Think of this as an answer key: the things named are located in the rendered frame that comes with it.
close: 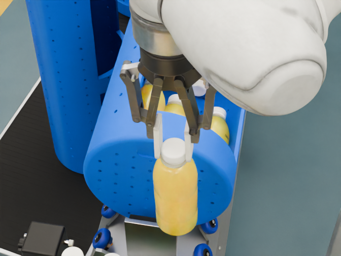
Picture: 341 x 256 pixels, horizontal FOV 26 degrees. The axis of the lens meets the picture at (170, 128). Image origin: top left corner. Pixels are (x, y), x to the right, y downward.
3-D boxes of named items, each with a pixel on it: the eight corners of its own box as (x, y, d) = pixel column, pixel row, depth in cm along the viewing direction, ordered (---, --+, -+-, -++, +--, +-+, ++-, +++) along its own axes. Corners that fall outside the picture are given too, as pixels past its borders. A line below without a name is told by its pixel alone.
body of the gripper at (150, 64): (207, 17, 92) (207, 68, 99) (140, 10, 93) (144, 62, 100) (199, 59, 87) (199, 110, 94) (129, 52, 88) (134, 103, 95)
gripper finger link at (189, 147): (186, 115, 104) (192, 116, 104) (188, 146, 109) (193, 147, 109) (183, 131, 102) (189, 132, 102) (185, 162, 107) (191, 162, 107)
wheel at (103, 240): (113, 227, 146) (105, 223, 145) (108, 247, 143) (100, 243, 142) (101, 234, 149) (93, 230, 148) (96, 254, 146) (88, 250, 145)
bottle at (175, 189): (172, 247, 119) (169, 179, 105) (147, 217, 123) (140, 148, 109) (206, 224, 122) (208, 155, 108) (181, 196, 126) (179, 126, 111)
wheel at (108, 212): (122, 196, 151) (114, 192, 150) (117, 215, 148) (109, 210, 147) (110, 204, 154) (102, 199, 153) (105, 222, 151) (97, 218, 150)
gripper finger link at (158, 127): (158, 129, 102) (152, 128, 102) (159, 159, 108) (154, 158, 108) (162, 113, 104) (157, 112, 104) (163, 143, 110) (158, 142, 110)
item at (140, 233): (178, 253, 148) (178, 219, 138) (176, 263, 146) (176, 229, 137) (129, 245, 149) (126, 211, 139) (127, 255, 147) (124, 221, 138)
